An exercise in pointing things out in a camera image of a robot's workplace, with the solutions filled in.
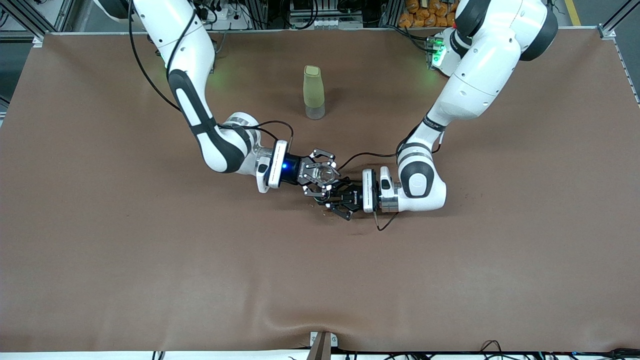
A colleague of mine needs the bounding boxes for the aluminium frame strut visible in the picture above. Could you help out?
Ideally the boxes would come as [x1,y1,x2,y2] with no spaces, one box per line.
[0,0,76,41]
[595,0,640,40]

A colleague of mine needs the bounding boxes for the orange packets pile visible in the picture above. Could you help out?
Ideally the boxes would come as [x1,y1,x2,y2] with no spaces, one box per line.
[398,0,461,28]

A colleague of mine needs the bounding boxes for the white power strip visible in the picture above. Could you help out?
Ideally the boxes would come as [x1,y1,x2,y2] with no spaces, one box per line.
[197,5,241,23]

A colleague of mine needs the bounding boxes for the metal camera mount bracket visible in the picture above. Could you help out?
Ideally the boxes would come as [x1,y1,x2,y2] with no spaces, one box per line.
[306,331,339,360]

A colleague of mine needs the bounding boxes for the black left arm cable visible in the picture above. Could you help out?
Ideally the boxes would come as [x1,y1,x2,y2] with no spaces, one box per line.
[335,125,443,232]

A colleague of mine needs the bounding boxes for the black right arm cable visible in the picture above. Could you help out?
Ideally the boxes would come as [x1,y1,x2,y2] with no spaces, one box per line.
[127,0,296,151]

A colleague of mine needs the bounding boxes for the small clear glass measuring cup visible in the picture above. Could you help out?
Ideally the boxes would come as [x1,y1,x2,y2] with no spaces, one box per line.
[312,165,337,185]

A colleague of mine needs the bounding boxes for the green sleeved shaker bottle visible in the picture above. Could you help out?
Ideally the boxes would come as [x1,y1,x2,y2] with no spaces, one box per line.
[303,65,326,121]

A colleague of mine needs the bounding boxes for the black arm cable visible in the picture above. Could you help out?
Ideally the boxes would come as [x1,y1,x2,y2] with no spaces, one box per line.
[335,125,443,232]
[127,0,296,151]

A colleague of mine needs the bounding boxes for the brown table cover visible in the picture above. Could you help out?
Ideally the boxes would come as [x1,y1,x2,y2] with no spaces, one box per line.
[0,29,640,353]

